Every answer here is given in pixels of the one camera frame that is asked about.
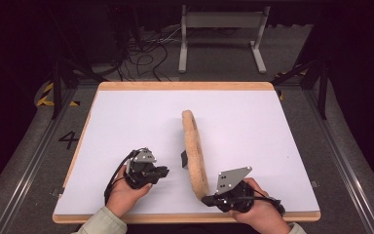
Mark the tangle of black floor cables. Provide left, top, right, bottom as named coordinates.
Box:
left=118, top=24, right=183, bottom=83

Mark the person's right hand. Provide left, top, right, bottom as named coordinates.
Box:
left=228, top=176, right=292, bottom=234

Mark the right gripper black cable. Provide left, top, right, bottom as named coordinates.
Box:
left=250, top=190, right=287, bottom=216

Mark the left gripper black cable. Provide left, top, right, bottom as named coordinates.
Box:
left=103, top=148, right=144, bottom=207

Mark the white metal stand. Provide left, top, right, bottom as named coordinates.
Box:
left=177, top=4, right=271, bottom=74

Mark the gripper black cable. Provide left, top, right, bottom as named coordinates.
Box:
left=250, top=190, right=287, bottom=216
left=103, top=148, right=144, bottom=207

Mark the person's left hand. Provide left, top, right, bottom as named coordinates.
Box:
left=105, top=167, right=154, bottom=219

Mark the dark equipment cabinet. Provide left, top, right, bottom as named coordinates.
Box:
left=105, top=3, right=142, bottom=64

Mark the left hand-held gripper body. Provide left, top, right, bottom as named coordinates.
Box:
left=124, top=147, right=160, bottom=190

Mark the aluminium floor rail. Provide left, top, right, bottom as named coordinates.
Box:
left=303, top=87, right=374, bottom=234
left=0, top=86, right=79, bottom=234

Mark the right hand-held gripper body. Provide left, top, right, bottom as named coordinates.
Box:
left=214, top=166, right=257, bottom=215

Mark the black metal stand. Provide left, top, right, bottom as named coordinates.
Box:
left=270, top=30, right=330, bottom=121
left=47, top=6, right=109, bottom=121

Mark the yellow black hazard tape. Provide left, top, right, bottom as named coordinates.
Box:
left=36, top=81, right=81, bottom=108

